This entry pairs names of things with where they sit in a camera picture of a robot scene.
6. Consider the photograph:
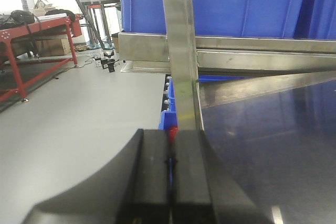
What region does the metal stool frame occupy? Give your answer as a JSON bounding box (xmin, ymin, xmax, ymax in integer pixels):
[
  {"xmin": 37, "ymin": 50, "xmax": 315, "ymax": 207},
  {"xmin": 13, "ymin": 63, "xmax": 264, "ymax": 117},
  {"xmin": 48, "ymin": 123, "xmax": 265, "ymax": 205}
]
[{"xmin": 80, "ymin": 0, "xmax": 121, "ymax": 50}]

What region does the blue plastic bin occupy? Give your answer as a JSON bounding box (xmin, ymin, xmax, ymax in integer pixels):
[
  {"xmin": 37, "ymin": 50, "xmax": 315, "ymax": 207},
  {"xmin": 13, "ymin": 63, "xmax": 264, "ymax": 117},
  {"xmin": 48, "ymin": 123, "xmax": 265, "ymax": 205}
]
[
  {"xmin": 294, "ymin": 0, "xmax": 335, "ymax": 40},
  {"xmin": 121, "ymin": 0, "xmax": 303, "ymax": 38}
]

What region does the red metal frame table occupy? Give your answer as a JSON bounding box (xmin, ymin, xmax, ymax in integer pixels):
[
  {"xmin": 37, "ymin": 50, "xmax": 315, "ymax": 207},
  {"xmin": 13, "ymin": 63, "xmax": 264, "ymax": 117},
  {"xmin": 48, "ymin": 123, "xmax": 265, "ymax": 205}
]
[{"xmin": 0, "ymin": 16, "xmax": 82, "ymax": 103}]

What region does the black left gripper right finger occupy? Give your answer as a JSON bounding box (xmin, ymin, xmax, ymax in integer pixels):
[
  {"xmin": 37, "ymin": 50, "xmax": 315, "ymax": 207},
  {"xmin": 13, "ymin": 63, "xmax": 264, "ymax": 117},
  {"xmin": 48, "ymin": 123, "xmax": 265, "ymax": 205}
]
[{"xmin": 173, "ymin": 130, "xmax": 270, "ymax": 223}]

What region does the black bag on table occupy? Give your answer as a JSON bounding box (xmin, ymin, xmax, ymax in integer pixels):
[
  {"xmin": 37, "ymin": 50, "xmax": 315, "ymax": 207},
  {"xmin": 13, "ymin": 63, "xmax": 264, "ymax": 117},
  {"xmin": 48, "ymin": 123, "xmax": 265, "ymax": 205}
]
[{"xmin": 11, "ymin": 10, "xmax": 35, "ymax": 25}]

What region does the blue plastic bin left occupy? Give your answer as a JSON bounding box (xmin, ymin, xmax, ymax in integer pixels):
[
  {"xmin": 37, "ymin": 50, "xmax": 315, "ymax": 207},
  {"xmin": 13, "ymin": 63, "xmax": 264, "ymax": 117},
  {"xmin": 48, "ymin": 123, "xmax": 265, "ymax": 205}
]
[{"xmin": 121, "ymin": 0, "xmax": 303, "ymax": 38}]

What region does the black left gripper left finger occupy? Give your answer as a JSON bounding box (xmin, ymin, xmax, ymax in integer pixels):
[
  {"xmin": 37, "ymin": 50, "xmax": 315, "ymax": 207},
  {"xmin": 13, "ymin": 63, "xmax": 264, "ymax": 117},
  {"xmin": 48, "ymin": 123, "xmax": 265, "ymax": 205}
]
[{"xmin": 23, "ymin": 129, "xmax": 169, "ymax": 223}]

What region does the blue plastic bin right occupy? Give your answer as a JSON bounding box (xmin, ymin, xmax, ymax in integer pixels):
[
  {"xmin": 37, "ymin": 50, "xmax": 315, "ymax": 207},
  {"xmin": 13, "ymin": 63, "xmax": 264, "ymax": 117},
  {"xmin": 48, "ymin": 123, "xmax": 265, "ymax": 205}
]
[{"xmin": 294, "ymin": 0, "xmax": 335, "ymax": 40}]

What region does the stainless steel shelf rack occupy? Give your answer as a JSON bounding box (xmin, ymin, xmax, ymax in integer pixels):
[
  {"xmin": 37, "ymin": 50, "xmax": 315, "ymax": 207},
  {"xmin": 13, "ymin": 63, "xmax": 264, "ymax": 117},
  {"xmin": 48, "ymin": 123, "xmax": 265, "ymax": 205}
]
[{"xmin": 119, "ymin": 0, "xmax": 335, "ymax": 130}]

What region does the cardboard box under table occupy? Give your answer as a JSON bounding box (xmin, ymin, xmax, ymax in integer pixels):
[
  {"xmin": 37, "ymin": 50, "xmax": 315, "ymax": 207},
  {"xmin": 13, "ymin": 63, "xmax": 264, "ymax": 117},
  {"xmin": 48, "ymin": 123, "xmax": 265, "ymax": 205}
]
[{"xmin": 36, "ymin": 39, "xmax": 71, "ymax": 57}]

